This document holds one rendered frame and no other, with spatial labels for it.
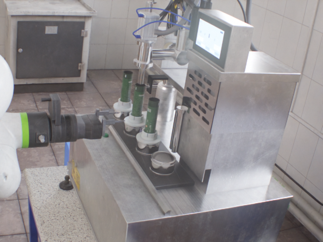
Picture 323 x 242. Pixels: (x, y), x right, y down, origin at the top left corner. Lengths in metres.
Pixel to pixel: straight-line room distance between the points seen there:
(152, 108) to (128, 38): 3.92
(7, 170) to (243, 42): 0.60
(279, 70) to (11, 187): 0.71
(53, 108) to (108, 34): 3.93
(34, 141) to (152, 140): 0.34
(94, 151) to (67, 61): 3.02
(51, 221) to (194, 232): 0.51
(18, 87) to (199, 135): 3.33
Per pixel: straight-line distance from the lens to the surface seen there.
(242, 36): 1.00
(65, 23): 4.16
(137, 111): 1.34
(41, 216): 1.47
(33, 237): 1.74
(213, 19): 1.05
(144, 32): 1.25
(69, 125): 1.15
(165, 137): 1.42
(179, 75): 1.37
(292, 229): 2.97
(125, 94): 1.43
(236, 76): 1.03
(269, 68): 1.13
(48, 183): 1.62
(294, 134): 3.00
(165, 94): 1.48
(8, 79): 0.64
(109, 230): 1.18
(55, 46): 4.20
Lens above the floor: 1.65
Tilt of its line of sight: 25 degrees down
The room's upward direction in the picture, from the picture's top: 9 degrees clockwise
